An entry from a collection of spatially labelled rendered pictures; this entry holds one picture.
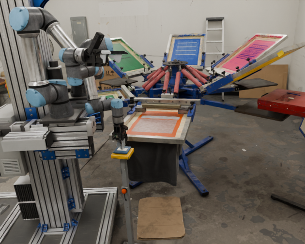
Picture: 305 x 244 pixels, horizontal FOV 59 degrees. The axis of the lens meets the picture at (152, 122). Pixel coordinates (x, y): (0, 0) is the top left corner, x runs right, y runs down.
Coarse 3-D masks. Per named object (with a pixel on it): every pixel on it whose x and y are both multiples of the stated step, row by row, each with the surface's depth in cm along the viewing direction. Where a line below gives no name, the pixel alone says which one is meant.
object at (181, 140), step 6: (150, 108) 274; (156, 108) 272; (162, 108) 271; (132, 114) 252; (126, 120) 238; (186, 120) 231; (186, 126) 218; (186, 132) 208; (132, 138) 205; (138, 138) 204; (144, 138) 202; (150, 138) 201; (156, 138) 200; (162, 138) 199; (168, 138) 198; (174, 138) 198; (180, 138) 197
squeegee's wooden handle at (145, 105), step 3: (144, 105) 254; (147, 105) 253; (150, 105) 253; (153, 105) 252; (156, 105) 251; (159, 105) 251; (162, 105) 250; (165, 105) 250; (168, 105) 249; (171, 105) 249; (174, 105) 249; (177, 105) 249; (180, 105) 251; (174, 108) 248; (177, 108) 247
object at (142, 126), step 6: (144, 114) 261; (150, 114) 260; (156, 114) 259; (138, 120) 246; (144, 120) 246; (150, 120) 245; (156, 120) 244; (132, 126) 233; (138, 126) 232; (144, 126) 232; (150, 126) 231; (126, 132) 222; (132, 132) 221; (138, 132) 220; (144, 132) 220; (150, 132) 219
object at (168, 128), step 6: (162, 114) 258; (168, 114) 257; (174, 114) 257; (180, 114) 256; (162, 120) 244; (168, 120) 243; (174, 120) 242; (180, 120) 242; (156, 126) 230; (162, 126) 230; (168, 126) 229; (174, 126) 228; (156, 132) 219; (162, 132) 218; (168, 132) 218; (174, 132) 217
